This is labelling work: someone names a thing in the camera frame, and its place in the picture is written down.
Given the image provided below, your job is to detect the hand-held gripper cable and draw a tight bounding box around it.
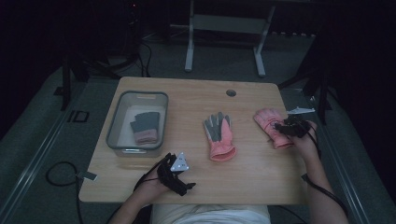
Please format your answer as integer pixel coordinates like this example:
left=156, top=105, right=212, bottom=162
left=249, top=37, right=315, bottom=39
left=301, top=124, right=349, bottom=217
left=133, top=157, right=167, bottom=192

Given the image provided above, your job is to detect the person's white clothing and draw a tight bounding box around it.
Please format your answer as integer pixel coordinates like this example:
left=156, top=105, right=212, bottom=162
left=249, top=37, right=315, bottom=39
left=151, top=203, right=273, bottom=224

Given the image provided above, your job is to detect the person's right hand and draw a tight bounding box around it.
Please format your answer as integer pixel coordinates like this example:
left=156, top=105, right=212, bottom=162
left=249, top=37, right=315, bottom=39
left=288, top=120, right=322, bottom=162

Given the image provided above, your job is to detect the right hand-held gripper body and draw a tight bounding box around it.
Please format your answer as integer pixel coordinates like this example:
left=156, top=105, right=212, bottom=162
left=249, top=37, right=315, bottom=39
left=279, top=106, right=317, bottom=139

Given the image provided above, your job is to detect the black background cable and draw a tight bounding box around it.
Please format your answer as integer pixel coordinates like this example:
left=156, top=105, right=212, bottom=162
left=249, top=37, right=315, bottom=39
left=137, top=41, right=153, bottom=78

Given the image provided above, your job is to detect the small grey plug box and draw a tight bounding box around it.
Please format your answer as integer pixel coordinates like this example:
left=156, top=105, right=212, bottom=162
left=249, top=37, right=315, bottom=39
left=76, top=171, right=98, bottom=182

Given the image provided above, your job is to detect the black rectangular floor bracket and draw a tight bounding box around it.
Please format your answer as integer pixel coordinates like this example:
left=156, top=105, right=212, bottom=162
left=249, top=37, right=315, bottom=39
left=66, top=109, right=91, bottom=123

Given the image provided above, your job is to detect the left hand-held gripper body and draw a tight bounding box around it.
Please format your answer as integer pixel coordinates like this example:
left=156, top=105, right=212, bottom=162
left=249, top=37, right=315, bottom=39
left=156, top=151, right=191, bottom=197

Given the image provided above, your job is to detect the person's left hand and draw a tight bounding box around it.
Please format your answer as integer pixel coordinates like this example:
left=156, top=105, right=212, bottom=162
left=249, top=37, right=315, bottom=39
left=131, top=169, right=171, bottom=206

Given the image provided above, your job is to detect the black floor cable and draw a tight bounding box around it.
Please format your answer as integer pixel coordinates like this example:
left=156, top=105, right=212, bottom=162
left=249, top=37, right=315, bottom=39
left=45, top=161, right=84, bottom=224

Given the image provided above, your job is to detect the pink glove with grey palm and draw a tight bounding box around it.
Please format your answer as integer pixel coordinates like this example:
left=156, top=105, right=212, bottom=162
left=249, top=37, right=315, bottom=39
left=203, top=111, right=237, bottom=162

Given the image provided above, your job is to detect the right hand-held gripper cable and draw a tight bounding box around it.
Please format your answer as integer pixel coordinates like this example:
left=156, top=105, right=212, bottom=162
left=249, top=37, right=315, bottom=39
left=301, top=124, right=349, bottom=217

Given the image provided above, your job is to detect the pink glove with cartoon print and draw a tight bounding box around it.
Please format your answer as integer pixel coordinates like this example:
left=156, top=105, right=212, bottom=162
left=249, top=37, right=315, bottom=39
left=253, top=107, right=295, bottom=149

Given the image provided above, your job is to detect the left hand-held gripper cable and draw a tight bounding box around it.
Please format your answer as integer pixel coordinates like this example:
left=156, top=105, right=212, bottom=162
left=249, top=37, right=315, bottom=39
left=133, top=157, right=167, bottom=192

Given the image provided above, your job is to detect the clear plastic bin grey rim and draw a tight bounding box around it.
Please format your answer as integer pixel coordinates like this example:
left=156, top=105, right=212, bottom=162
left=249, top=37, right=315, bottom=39
left=106, top=90, right=169, bottom=158

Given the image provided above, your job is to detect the black metal stand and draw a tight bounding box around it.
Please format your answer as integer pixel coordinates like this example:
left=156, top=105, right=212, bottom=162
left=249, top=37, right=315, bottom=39
left=277, top=18, right=339, bottom=126
left=53, top=0, right=143, bottom=112

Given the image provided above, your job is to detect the white metal desk frame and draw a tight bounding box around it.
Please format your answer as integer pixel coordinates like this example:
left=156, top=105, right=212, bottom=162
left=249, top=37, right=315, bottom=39
left=184, top=0, right=276, bottom=78

